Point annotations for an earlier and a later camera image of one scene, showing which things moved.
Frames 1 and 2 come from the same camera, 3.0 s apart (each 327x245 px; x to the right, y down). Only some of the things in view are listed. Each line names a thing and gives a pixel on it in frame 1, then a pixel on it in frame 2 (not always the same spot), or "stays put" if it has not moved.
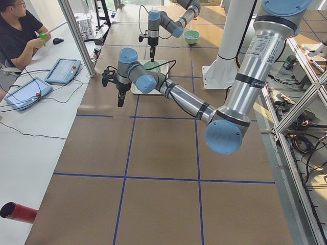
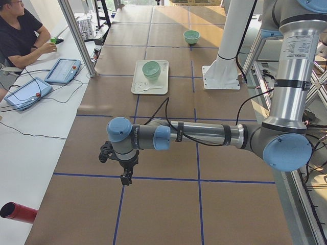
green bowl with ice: (191, 37) stays put
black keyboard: (85, 28) stays put
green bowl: (154, 66) stays put
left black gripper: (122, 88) -> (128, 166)
